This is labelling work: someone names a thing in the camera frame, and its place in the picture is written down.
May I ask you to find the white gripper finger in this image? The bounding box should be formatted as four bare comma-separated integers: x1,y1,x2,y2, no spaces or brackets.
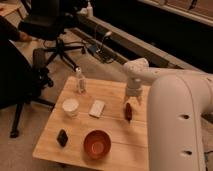
136,96,142,105
123,96,130,104

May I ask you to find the dark red pepper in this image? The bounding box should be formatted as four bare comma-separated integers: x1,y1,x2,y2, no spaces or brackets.
125,103,132,122

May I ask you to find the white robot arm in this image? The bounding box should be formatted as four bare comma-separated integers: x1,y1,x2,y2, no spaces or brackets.
123,58,213,171

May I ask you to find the person's hand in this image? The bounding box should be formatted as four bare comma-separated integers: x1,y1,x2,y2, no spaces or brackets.
19,31,32,42

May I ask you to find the white rectangular block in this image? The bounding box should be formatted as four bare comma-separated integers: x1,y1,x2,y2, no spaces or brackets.
89,100,105,118

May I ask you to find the wooden table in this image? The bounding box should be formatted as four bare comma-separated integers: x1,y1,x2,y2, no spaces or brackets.
33,77,149,171

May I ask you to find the clear plastic bottle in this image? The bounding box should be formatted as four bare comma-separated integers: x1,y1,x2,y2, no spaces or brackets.
76,67,86,93

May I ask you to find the orange bowl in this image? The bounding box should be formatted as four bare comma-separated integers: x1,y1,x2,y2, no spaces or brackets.
83,130,111,159

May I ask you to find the small black object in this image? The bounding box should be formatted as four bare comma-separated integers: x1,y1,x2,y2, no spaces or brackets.
57,129,68,147

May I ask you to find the white spray bottle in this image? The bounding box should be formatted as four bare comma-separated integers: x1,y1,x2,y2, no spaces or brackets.
87,1,93,17

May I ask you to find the black chair at left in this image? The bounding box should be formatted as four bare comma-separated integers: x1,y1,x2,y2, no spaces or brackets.
0,16,54,138

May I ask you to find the black office chair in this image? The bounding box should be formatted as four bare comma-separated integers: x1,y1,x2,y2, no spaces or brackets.
18,0,87,68

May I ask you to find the power strip with cables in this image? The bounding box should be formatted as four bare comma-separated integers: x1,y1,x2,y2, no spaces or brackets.
86,31,117,64

